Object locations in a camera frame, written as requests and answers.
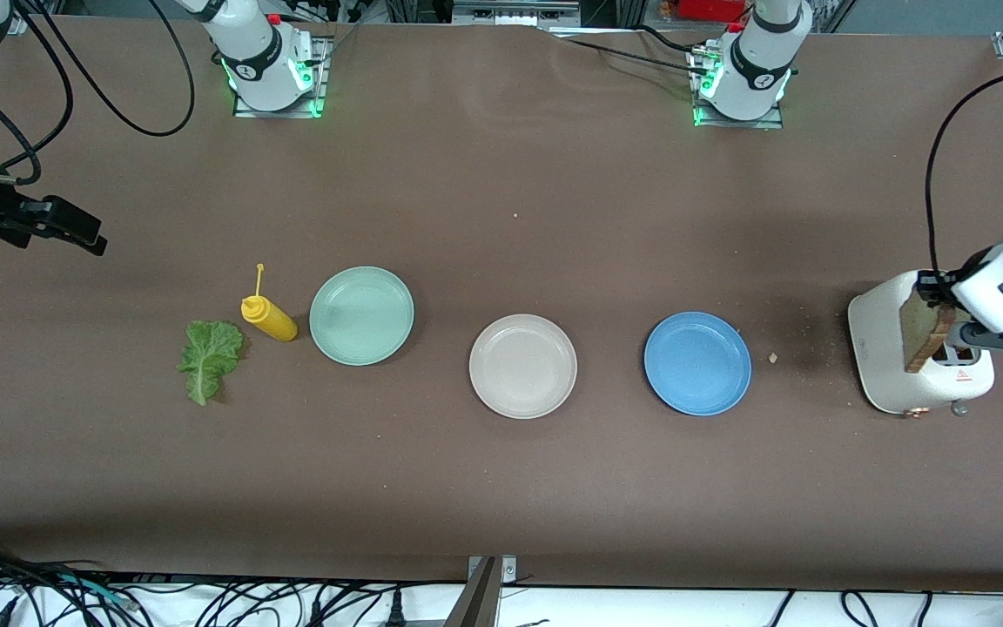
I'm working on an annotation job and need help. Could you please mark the brown bread slice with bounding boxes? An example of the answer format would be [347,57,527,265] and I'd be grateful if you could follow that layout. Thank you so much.
[899,292,958,374]

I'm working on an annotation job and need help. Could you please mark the green lettuce leaf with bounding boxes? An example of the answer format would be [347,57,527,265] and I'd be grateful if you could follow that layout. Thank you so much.
[177,320,246,407]

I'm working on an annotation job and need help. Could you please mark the yellow mustard squeeze bottle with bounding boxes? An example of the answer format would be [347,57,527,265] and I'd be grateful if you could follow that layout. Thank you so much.
[241,263,300,343]

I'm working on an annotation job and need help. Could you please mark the blue plate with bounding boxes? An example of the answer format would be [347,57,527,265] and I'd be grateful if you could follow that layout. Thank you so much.
[643,312,752,417]

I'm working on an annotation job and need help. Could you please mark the mint green plate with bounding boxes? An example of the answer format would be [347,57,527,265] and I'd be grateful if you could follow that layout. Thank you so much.
[309,266,415,367]

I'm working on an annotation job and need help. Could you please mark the beige plate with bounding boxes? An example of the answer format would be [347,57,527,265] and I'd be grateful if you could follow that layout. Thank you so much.
[468,313,578,420]

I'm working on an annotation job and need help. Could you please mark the white two-slot toaster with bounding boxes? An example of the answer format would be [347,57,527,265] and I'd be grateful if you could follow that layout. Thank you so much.
[847,268,996,417]

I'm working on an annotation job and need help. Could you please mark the red box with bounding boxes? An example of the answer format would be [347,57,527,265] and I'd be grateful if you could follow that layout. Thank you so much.
[676,0,746,23]

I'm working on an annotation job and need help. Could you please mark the grey equipment box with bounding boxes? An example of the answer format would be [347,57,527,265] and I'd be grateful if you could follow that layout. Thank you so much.
[452,0,581,27]

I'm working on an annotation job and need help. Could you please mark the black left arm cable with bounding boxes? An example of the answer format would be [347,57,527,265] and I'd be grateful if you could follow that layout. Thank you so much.
[926,68,1003,275]

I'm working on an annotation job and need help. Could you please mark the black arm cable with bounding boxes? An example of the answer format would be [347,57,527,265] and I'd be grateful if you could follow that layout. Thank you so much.
[926,68,1003,275]
[0,0,198,185]

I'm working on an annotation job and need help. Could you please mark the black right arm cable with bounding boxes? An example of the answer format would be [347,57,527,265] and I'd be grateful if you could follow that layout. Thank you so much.
[0,0,198,185]

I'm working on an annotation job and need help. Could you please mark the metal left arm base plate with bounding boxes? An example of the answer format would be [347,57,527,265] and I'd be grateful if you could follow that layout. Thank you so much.
[691,39,785,130]

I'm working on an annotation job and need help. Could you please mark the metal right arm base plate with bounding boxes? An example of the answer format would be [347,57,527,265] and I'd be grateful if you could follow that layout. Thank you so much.
[232,35,333,119]

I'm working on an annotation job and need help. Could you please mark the teal cable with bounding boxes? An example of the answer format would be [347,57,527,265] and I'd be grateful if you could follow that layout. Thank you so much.
[56,573,138,610]

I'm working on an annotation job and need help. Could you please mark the black base cable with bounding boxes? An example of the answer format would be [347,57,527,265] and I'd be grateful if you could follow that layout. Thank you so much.
[554,24,716,75]

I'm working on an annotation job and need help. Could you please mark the metal table edge bracket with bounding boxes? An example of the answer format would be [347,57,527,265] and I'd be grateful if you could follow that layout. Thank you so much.
[443,555,517,627]

